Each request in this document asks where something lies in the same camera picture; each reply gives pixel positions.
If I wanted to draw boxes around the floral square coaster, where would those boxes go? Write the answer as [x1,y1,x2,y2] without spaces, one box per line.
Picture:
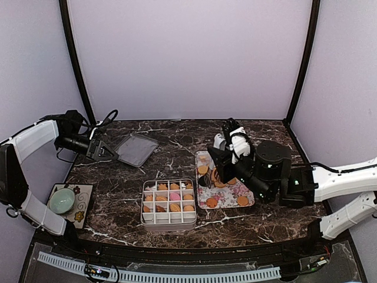
[47,183,93,229]

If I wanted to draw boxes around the orange cookie column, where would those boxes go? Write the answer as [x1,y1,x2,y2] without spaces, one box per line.
[183,194,194,200]

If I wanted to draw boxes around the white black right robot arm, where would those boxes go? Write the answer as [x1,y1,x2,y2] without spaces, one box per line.
[208,141,376,256]

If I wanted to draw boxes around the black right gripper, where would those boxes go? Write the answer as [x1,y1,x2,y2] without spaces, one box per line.
[208,140,273,201]

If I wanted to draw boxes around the orange chip cookie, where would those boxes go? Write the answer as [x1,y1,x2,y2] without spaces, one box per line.
[206,198,218,208]

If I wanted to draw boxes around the green ceramic cup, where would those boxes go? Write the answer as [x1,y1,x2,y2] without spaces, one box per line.
[48,188,75,215]

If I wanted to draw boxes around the brown flower cookie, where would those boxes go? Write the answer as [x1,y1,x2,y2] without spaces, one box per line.
[156,206,166,213]

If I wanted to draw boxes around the silver tin lid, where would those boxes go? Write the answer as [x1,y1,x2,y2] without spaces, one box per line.
[114,133,159,167]

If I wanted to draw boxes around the silver divided cookie tin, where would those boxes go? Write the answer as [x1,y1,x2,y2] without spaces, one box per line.
[140,179,197,232]

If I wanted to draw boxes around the right black frame post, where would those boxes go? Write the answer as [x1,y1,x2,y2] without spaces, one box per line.
[283,0,321,127]

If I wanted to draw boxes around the silver metal tongs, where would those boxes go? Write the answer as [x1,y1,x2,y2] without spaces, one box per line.
[207,133,226,188]

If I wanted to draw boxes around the floral cookie tray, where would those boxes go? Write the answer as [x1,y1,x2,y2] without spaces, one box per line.
[195,151,255,209]

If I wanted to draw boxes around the white slotted cable duct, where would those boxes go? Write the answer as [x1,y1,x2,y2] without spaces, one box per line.
[37,252,282,282]

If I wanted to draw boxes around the tan sandwich biscuit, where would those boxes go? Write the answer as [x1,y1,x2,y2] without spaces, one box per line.
[197,165,209,175]

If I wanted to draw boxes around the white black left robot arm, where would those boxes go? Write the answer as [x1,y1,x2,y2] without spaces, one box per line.
[1,110,118,257]

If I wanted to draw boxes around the pink round cookie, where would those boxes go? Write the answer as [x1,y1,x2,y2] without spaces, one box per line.
[169,192,181,201]

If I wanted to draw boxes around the tan oval biscuit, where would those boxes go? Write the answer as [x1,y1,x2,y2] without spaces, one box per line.
[170,203,181,212]

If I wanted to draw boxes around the left black frame post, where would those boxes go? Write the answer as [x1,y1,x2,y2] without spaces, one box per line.
[58,0,96,124]

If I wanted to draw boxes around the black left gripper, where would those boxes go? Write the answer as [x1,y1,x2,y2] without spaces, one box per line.
[57,132,118,161]

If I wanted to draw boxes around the black frame post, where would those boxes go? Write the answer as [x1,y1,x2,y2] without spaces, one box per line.
[283,0,321,127]
[58,0,96,124]

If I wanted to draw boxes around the black chocolate sandwich cookie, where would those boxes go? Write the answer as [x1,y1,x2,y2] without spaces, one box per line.
[198,176,211,187]

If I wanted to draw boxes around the round orange cookie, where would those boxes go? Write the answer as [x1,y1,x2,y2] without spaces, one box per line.
[183,205,195,212]
[237,196,249,206]

